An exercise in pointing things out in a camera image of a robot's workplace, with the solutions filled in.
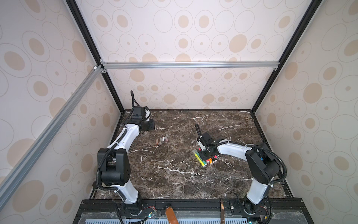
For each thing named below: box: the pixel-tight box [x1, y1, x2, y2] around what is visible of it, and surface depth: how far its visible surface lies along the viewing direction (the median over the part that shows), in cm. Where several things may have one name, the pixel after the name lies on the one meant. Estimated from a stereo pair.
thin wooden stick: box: [220, 197, 225, 224], surface depth 74 cm
